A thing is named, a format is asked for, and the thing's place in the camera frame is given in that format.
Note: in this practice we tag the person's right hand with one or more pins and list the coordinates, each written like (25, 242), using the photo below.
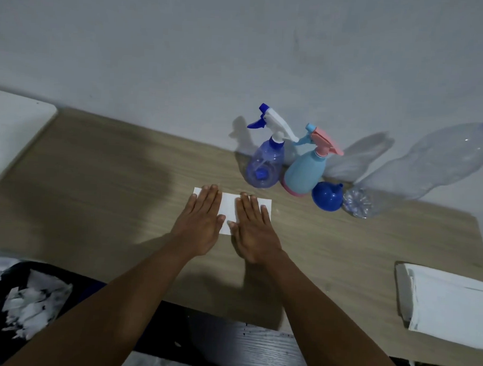
(257, 239)

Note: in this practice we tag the person's left hand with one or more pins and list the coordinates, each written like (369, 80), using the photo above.
(197, 227)

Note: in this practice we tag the person's right little finger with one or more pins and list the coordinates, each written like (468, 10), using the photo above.
(266, 217)

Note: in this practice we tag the person's left little finger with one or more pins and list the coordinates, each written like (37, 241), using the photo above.
(188, 206)

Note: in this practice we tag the person's right middle finger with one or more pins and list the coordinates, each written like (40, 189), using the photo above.
(248, 209)

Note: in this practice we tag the person's left thumb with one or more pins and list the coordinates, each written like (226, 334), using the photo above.
(220, 224)

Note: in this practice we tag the person's left middle finger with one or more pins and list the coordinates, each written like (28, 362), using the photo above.
(210, 199)

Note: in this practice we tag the person's right thumb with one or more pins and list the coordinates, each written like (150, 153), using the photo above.
(233, 230)

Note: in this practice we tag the white paper sheet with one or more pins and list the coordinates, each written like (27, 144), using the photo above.
(227, 208)

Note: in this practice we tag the person's left forearm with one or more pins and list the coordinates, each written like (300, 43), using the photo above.
(112, 303)

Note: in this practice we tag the person's right forearm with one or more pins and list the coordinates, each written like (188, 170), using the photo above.
(327, 324)

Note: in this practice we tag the clear blue spray bottle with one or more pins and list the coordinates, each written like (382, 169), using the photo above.
(266, 166)

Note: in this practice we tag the light blue pink spray bottle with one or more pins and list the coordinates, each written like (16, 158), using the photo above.
(306, 171)

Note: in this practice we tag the blue plastic funnel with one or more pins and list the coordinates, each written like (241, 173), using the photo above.
(327, 197)

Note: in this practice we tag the black wooden stool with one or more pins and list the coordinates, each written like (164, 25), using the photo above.
(242, 348)

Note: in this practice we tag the clear plastic bottle blue cap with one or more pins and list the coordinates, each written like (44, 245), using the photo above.
(426, 165)

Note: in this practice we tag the pile of white paper scraps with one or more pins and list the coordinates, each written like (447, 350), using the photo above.
(34, 303)

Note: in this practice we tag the white side table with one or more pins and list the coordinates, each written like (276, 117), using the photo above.
(12, 135)

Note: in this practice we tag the stack of white paper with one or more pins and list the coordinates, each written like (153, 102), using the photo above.
(448, 305)

